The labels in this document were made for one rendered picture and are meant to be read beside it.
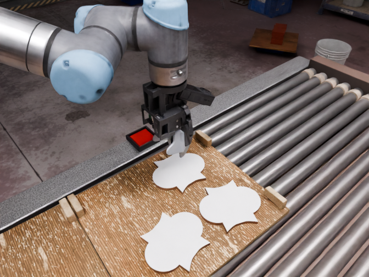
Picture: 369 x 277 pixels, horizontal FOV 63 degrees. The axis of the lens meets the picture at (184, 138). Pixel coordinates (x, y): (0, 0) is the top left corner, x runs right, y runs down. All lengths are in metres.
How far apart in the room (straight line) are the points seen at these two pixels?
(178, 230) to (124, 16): 0.44
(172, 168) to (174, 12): 0.42
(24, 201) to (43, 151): 1.58
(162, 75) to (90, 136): 1.91
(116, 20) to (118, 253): 0.46
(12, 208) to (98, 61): 0.53
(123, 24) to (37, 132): 2.15
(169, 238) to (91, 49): 0.42
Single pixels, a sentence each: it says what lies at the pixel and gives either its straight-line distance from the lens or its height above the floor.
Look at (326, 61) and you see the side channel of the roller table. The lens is 1.40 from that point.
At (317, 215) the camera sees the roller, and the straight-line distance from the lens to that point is 0.81.
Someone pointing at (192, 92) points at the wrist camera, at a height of 1.19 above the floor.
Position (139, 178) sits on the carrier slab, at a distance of 0.80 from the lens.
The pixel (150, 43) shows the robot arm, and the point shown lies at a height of 1.32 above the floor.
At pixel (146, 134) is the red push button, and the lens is 0.93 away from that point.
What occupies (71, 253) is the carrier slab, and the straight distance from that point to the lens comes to 0.71.
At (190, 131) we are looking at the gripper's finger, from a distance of 0.65.
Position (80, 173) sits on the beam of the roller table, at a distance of 0.87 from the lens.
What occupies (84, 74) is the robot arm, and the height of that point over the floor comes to 1.33.
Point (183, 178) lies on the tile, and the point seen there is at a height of 0.95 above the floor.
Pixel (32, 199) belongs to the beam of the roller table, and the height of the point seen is 0.91.
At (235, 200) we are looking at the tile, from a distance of 0.74.
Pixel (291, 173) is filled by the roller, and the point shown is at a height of 0.92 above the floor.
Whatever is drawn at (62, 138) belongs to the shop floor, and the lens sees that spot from 2.50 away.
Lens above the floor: 1.53
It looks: 42 degrees down
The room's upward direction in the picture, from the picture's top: straight up
